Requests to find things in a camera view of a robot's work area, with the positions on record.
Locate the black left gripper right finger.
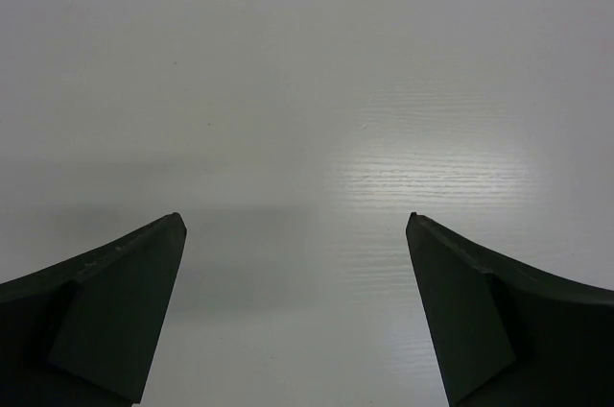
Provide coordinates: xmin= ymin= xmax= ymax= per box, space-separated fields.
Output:
xmin=406 ymin=213 xmax=613 ymax=406

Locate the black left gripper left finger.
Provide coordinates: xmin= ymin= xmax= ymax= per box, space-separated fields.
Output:
xmin=1 ymin=213 xmax=187 ymax=406

